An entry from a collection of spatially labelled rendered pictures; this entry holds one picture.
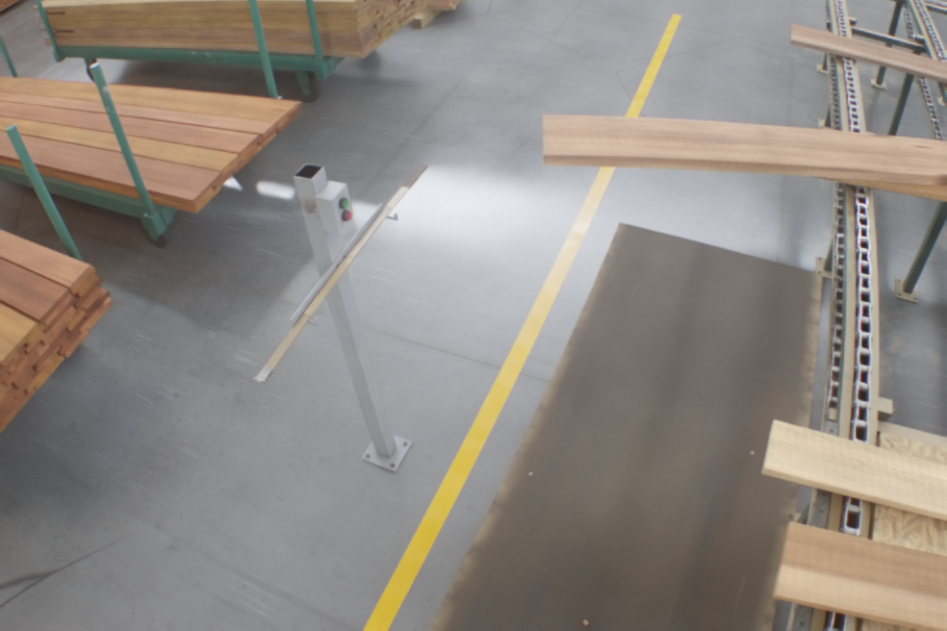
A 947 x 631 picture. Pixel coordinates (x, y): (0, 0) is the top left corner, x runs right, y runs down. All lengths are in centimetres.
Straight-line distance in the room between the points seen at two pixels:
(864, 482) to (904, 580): 27
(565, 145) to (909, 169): 137
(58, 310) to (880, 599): 292
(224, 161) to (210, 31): 180
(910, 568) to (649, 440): 137
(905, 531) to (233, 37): 473
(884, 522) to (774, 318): 167
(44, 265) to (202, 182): 91
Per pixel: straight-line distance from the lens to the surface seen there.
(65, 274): 304
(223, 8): 499
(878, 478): 181
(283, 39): 474
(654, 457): 269
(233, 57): 506
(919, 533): 184
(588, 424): 274
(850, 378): 204
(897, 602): 168
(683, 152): 250
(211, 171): 352
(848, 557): 167
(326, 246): 190
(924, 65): 402
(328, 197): 177
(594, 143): 248
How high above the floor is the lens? 228
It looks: 45 degrees down
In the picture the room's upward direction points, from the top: 5 degrees counter-clockwise
